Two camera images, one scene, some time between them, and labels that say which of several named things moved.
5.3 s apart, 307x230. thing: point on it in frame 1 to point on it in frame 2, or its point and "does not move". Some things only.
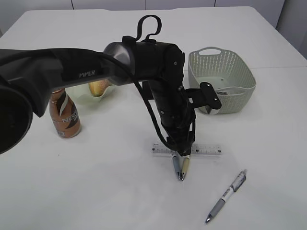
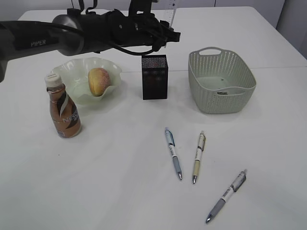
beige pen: (185, 167) to (200, 147)
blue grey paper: (223, 93) does not move
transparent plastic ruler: (160, 149) to (170, 10)
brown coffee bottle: (64, 113) does not move
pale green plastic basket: (232, 81) does not move
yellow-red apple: (97, 88) does not move
